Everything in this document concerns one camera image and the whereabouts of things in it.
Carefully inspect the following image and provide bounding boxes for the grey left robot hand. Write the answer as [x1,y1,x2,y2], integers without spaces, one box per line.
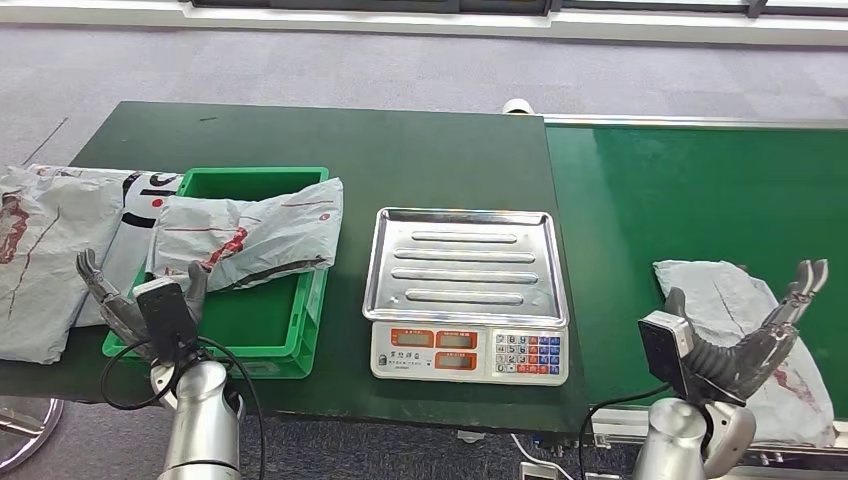
[76,248,210,366]

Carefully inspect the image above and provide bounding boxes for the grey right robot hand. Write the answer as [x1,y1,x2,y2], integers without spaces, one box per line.
[664,258,829,403]

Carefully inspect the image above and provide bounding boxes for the grey parcel red line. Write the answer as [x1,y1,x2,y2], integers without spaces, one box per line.
[653,259,837,448]

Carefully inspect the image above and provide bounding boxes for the small grey parcel red print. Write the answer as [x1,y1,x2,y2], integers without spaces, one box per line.
[145,177,344,297]

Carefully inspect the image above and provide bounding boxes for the white parcel black letters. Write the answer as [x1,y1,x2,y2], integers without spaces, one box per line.
[29,164,185,329]

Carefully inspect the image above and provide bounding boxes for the grey parcel dark red print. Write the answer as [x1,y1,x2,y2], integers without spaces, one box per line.
[0,165,127,366]

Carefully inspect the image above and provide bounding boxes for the green conveyor belt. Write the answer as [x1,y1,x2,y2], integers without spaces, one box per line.
[541,113,848,458]

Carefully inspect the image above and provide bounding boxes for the chrome chair base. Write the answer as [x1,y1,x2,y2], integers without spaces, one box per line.
[0,396,66,473]

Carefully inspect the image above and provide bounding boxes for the green plastic crate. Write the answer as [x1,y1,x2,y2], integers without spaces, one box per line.
[102,166,331,381]

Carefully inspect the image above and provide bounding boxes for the white scale with steel tray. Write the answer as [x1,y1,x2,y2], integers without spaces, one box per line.
[362,207,571,388]

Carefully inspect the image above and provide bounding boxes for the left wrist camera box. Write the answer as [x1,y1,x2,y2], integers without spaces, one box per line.
[132,278,200,364]

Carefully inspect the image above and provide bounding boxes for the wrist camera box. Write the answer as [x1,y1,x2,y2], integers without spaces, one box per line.
[637,311,696,399]
[132,278,200,364]

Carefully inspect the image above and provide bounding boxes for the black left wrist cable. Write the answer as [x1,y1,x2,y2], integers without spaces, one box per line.
[100,336,266,480]

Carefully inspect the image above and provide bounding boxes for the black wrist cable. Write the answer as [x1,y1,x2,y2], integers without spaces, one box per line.
[578,382,670,480]
[100,336,266,480]

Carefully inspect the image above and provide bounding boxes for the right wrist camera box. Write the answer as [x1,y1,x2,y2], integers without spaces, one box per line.
[637,311,696,399]

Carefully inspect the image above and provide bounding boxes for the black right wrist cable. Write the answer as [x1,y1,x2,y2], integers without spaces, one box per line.
[578,382,670,480]

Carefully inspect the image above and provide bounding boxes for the white floor cable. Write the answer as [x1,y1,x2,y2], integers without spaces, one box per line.
[508,433,574,480]

